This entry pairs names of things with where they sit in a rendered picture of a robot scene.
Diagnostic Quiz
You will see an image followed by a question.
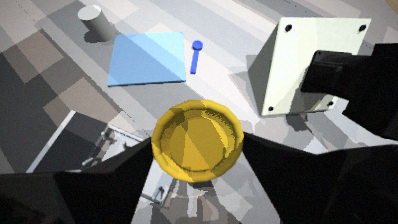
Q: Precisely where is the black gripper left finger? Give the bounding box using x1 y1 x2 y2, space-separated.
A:
0 137 153 224

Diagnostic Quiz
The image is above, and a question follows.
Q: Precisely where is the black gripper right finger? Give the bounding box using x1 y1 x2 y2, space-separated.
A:
242 132 398 224

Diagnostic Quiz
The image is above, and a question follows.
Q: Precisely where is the yellow plate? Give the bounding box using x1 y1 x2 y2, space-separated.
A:
151 100 244 182

